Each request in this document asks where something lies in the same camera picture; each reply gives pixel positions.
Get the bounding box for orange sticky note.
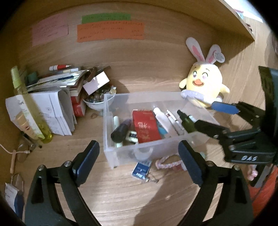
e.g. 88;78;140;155
77;20;145;43

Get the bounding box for dark green dropper bottle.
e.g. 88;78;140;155
177;110;196;133

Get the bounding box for blue small box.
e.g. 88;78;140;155
132;161;152;180

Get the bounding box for dark purple cosmetic tube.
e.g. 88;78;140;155
111;118;132;143

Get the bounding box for clear plastic storage bin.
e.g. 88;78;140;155
103;92;217;168

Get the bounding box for white cord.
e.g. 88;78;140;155
0;143;31;174

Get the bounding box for red packet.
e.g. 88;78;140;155
132;110;162;144

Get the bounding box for white bowl with trinkets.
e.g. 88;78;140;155
83;85;116;111

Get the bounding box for stack of books papers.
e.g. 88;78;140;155
27;67;105;96

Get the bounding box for yellow green spray bottle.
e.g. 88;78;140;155
11;66;52;144

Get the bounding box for red white marker pen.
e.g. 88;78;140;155
49;64;71;71

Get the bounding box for small white pink box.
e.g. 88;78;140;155
83;72;110;95

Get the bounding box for white pen applicator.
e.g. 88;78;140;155
165;110;184;136

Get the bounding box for pink white braided hair tie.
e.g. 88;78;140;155
155;156;183;171

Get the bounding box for pink sticky note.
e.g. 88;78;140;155
32;12;68;47

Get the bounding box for green sticky note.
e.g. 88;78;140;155
81;13;131;24

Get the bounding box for white paper box stack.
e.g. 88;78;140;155
5;88;77;139

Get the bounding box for white pink cream tube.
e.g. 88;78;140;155
153;107;178;137

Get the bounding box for yellow chick plush toy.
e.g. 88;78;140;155
179;37;230;108

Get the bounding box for red small boxes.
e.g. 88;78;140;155
71;96;86;117

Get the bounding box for teal tape roll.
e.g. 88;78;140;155
156;121;168;138

